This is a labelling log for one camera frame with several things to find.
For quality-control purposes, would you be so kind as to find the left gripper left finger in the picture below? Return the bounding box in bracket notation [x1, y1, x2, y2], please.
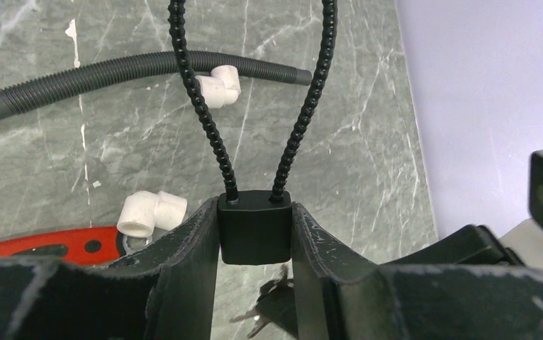
[0, 198, 219, 339]

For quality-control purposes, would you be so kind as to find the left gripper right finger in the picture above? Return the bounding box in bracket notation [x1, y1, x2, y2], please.
[292, 203, 543, 339]

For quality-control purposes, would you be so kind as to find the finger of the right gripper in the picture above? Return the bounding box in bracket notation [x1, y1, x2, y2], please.
[254, 262, 301, 340]
[386, 225, 525, 267]

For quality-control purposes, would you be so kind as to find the small metal key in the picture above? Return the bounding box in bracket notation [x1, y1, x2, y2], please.
[229, 265, 296, 340]

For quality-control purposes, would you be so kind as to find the black cable padlock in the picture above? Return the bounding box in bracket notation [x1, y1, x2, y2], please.
[168, 1, 337, 265]

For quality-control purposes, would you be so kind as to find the white pipe elbow near wrench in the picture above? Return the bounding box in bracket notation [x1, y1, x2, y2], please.
[116, 191, 188, 238]

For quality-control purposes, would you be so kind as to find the red handled adjustable wrench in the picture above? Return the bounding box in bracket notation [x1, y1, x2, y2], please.
[0, 226, 152, 266]

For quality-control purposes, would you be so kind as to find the white pipe elbow near hose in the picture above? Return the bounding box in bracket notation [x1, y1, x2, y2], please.
[196, 65, 242, 109]

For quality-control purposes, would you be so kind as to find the black corrugated hose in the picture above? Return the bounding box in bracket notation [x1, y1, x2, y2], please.
[0, 50, 313, 130]

